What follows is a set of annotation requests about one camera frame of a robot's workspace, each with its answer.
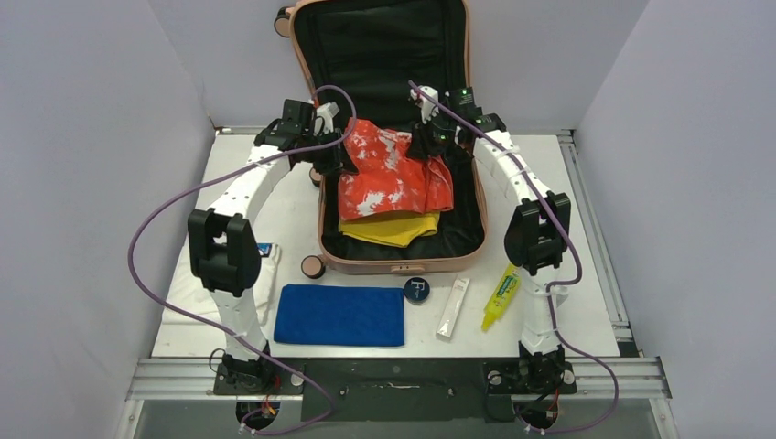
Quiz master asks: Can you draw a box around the yellow cloth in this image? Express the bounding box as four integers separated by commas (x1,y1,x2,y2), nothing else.
339,211,440,248

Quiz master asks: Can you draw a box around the round dark blue tin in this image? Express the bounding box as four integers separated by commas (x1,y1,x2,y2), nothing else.
403,277,431,305

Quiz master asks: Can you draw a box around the aluminium frame rail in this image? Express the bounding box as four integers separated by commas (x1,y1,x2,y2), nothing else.
114,127,680,439

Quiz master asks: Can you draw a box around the pink open suitcase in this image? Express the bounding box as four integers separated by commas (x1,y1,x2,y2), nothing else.
275,1,487,274

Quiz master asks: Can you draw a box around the blue folded towel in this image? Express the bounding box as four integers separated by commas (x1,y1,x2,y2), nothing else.
274,284,404,348

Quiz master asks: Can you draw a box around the white toothpaste tube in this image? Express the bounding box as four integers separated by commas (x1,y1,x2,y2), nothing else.
435,276,470,339

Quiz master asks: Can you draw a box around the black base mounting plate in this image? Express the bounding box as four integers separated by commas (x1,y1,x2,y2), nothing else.
212,358,577,423

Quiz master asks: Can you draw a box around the purple cable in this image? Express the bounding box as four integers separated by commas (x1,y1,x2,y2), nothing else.
127,84,359,436
407,80,620,436

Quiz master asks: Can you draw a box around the red white patterned cloth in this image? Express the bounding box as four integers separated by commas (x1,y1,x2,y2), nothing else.
338,119,454,221

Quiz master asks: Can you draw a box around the white folded shirt blue print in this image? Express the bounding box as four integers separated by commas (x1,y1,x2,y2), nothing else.
167,241,281,324

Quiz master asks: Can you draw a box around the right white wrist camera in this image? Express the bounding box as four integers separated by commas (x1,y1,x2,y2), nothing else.
410,86,439,124

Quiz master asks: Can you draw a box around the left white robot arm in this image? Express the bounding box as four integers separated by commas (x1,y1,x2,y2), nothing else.
187,100,342,393

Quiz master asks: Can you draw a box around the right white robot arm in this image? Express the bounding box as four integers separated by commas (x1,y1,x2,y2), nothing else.
409,82,582,393

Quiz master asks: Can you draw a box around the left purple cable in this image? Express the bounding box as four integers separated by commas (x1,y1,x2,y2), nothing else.
127,84,359,436

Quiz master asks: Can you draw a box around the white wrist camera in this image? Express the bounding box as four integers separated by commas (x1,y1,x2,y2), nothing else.
410,86,439,124
312,102,340,135

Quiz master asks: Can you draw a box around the yellow green bottle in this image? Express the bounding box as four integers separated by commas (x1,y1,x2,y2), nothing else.
480,263,522,332

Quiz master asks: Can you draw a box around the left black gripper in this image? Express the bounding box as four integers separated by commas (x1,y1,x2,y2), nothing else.
300,128,356,177

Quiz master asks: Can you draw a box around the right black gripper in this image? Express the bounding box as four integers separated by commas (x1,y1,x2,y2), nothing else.
410,110,460,160

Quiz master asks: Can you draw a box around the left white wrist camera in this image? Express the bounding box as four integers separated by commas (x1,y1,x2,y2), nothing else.
312,102,340,135

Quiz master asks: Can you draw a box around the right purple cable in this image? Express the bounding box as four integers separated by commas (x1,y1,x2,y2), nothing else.
407,80,620,436

